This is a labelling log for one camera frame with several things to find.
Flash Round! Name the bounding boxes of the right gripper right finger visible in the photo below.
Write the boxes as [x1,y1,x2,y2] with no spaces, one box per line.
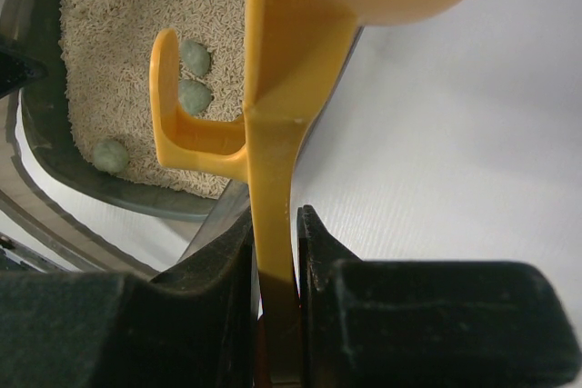
[296,205,581,387]

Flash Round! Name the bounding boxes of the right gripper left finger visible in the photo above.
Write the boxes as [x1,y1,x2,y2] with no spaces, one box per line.
[1,214,255,387]

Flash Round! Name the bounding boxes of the brown litter box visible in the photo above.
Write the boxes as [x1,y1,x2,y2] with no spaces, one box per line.
[0,0,365,280]

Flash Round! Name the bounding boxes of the yellow litter scoop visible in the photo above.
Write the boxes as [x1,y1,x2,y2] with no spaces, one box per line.
[149,0,461,387]

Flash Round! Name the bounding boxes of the green clump five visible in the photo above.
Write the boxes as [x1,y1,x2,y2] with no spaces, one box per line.
[93,139,129,174]

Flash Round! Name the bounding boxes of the green clump four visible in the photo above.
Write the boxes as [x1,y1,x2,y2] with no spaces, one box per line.
[178,79,212,116]

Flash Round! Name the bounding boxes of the green clump three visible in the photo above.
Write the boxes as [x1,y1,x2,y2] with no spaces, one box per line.
[179,39,211,77]

